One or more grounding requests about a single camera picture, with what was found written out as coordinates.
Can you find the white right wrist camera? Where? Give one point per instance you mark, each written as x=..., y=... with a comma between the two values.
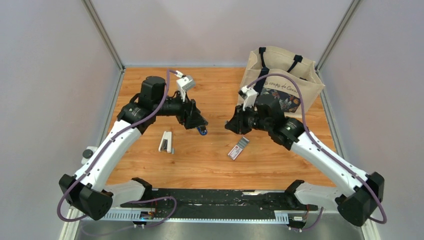
x=249, y=96

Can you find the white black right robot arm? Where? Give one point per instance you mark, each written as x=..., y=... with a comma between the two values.
x=356, y=194

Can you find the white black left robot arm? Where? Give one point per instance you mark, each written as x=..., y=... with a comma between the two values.
x=86, y=190

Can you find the blue stapler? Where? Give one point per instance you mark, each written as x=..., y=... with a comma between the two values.
x=202, y=130

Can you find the red white staple box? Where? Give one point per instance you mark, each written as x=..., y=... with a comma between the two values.
x=238, y=148

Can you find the aluminium frame rail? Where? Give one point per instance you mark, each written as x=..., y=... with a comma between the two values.
x=139, y=216

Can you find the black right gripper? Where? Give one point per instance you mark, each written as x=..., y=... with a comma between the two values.
x=236, y=123

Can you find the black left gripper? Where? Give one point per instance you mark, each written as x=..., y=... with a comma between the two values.
x=189, y=112

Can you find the white stapler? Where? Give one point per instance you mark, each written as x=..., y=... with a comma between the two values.
x=166, y=143

